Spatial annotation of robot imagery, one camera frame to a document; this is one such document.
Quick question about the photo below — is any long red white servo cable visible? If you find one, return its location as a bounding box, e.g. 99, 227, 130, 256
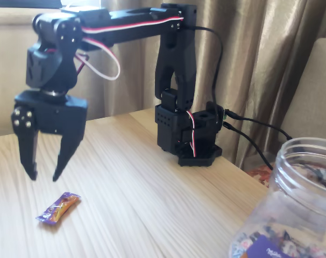
81, 16, 185, 81

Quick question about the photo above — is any thick black plug cable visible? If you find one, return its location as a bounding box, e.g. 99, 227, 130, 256
224, 109, 293, 141
222, 121, 273, 171

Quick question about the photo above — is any black flat object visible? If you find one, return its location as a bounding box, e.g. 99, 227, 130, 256
0, 0, 62, 9

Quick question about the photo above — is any red black servo cable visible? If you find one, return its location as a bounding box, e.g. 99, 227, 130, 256
46, 48, 90, 79

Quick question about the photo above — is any beige window sill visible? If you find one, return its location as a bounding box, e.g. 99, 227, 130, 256
0, 7, 64, 26

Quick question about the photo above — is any short red white servo cable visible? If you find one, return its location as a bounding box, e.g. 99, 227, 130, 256
186, 109, 198, 158

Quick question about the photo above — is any beige satin curtain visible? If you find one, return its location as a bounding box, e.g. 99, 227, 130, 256
100, 0, 326, 173

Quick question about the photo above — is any beige upholstered chair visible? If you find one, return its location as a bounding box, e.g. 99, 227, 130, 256
280, 37, 326, 143

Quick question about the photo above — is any thin black wire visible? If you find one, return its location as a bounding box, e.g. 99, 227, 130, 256
191, 26, 224, 111

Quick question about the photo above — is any patterned red rug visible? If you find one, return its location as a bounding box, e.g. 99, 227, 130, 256
245, 164, 274, 189

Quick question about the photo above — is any purple candy bar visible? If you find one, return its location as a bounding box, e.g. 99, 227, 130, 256
35, 191, 82, 224

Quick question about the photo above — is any clear plastic candy jar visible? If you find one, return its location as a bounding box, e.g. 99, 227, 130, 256
229, 137, 326, 258

